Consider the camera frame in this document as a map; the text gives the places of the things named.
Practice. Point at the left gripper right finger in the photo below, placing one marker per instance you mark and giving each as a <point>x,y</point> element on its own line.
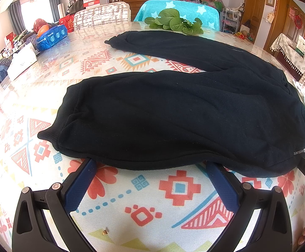
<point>272,231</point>

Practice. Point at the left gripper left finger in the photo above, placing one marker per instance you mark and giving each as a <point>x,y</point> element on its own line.
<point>31,231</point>

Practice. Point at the black pants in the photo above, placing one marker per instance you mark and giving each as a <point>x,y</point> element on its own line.
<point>237,110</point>

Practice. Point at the side table with patterned cloth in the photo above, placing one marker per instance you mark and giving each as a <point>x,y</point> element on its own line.
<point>286,53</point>

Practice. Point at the white tissue box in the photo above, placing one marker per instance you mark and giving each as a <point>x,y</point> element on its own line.
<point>21,61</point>

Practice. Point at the metal storage rack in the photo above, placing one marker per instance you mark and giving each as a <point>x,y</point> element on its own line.
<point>229,20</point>

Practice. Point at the turquoise star towel chair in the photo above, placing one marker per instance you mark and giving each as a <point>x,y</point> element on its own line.
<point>188,10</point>

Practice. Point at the blue tissue pack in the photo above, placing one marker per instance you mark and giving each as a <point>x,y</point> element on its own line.
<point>51,37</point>

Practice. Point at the orange fruit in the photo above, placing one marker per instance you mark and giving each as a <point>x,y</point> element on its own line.
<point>42,30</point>

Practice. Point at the green leafy vegetable bunch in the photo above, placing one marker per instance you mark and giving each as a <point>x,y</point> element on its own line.
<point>170,20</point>

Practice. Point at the white grey patterned chair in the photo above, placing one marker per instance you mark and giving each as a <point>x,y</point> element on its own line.
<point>116,12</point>

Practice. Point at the grey window curtain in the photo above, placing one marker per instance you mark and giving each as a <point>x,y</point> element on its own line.
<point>54,9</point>

